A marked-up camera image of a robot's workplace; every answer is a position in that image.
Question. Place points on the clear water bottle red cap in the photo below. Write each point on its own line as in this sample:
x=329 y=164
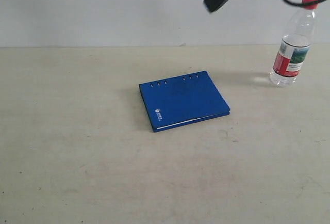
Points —
x=294 y=47

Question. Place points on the blue ring binder notebook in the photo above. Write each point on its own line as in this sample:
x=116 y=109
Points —
x=182 y=100

